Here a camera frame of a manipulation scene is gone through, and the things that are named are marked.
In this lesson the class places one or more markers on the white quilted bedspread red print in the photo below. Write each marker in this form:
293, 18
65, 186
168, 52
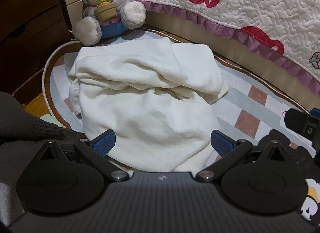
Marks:
250, 5

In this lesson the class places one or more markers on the pale green cloth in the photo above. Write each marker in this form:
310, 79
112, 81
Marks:
50, 119

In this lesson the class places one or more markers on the cream bedside cabinet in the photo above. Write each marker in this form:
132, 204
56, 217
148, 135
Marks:
73, 5

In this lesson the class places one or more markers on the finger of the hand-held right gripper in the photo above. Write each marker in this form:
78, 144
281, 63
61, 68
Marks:
296, 120

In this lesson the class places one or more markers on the person's dark knit sweater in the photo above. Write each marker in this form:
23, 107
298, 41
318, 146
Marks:
20, 120

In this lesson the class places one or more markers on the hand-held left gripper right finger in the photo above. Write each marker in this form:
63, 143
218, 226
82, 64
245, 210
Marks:
221, 143

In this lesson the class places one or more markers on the checkered oval rug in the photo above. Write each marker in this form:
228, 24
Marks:
250, 105

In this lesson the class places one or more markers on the panda print cloth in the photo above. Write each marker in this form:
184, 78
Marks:
312, 198

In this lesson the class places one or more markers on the dark wooden cabinet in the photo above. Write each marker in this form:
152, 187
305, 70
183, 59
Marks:
30, 22

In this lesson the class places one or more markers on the white fleece garment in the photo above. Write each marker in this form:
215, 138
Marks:
145, 112

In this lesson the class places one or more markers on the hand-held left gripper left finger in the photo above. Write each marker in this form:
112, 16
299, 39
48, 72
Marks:
105, 143

